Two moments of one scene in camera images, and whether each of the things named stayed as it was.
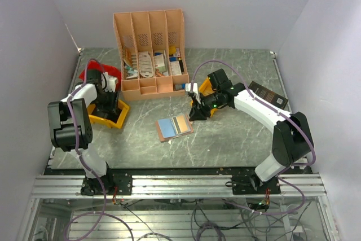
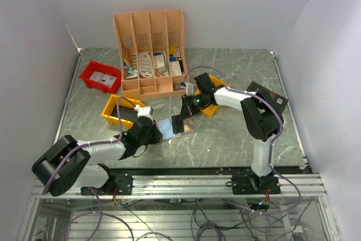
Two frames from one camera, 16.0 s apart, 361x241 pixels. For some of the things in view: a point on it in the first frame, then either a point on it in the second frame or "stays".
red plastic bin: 95,65 stays
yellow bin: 118,123 to 120,111
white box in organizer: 159,62 stays
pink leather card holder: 173,127 stays
